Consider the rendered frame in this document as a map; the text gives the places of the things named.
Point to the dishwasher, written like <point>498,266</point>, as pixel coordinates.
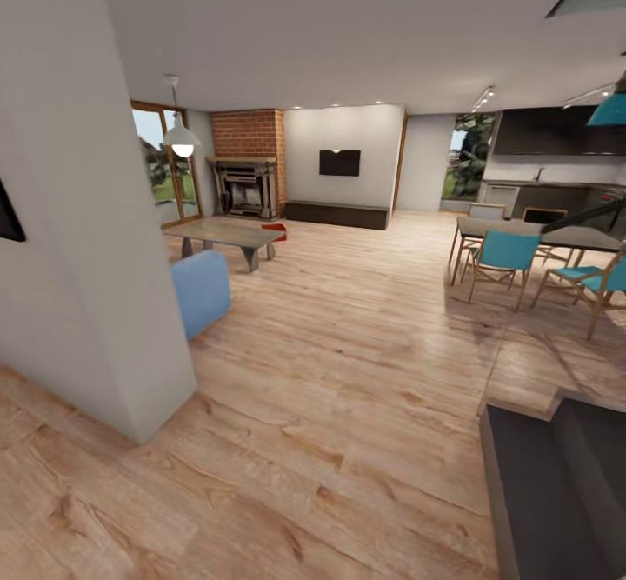
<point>501,194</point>

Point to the wood fireplace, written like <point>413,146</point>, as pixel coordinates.
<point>246,190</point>

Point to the stairs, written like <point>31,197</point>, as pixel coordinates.
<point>552,420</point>

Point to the fixed window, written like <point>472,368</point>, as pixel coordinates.
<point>472,142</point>

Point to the cabinet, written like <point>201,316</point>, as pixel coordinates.
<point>372,217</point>
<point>595,141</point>
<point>532,131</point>

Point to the coffee table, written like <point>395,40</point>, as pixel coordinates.
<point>249,239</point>

